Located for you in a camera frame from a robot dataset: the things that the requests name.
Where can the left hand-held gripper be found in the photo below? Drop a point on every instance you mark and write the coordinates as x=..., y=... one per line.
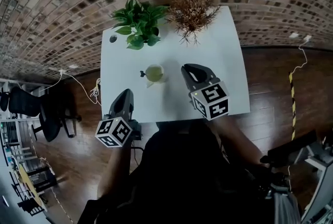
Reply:
x=122, y=113

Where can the white table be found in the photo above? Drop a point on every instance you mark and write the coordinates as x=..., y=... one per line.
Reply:
x=125, y=66

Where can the person's left forearm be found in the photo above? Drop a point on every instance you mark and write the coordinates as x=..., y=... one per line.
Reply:
x=114, y=171

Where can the white desk frame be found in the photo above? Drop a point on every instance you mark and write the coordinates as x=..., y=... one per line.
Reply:
x=322, y=178

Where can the yellow black striped floor tape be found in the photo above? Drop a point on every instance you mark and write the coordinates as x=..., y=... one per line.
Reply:
x=292, y=103

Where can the white cup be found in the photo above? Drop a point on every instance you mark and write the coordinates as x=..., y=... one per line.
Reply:
x=154, y=73

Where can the green potted plant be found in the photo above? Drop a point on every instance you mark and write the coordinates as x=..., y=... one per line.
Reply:
x=140, y=22

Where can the brown dried potted plant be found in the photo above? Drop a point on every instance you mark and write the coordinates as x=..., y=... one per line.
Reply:
x=192, y=14

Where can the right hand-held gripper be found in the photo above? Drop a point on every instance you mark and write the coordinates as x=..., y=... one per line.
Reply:
x=210, y=98

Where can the white wall socket with plug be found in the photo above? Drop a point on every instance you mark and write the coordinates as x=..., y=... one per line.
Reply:
x=307, y=38
x=62, y=72

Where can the person's right forearm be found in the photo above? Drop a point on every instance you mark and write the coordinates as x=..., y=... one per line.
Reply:
x=234, y=137

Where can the black office chair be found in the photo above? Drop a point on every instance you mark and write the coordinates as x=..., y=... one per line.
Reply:
x=49, y=116

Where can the white shelf unit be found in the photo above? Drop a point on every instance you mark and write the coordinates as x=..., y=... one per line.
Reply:
x=15, y=155

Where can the metal spoon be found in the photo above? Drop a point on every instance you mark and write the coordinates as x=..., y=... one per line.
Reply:
x=142, y=73

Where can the white wall plate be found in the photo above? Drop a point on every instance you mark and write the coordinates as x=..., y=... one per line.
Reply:
x=294, y=35
x=73, y=66

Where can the person's black clothing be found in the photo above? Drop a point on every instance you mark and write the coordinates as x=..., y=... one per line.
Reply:
x=182, y=178

